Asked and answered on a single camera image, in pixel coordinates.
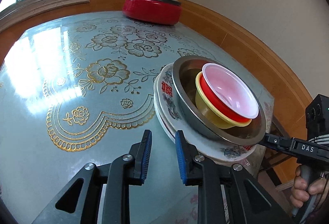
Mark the red electric cooker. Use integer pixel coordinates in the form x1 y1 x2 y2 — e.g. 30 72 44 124
122 0 181 25

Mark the stainless steel bowl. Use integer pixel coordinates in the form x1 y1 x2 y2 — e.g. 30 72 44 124
172 55 266 146

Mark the floral blue tablecloth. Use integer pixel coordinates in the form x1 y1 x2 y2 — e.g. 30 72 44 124
1 11 274 223

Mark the red plastic bowl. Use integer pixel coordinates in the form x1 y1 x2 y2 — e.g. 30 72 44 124
196 63 259 127

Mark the black tracking camera box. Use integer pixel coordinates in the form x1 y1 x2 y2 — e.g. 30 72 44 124
305 94 329 146

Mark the large floral rimmed plate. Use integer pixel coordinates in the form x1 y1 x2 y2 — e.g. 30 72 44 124
153 85 254 167

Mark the yellow plastic bowl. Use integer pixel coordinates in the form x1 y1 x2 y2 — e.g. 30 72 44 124
195 72 252 130

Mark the dark wooden stool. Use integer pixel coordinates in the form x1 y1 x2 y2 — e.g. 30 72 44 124
259 116 290 187

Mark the person right hand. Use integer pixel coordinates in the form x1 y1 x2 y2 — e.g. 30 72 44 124
290 166 328 208

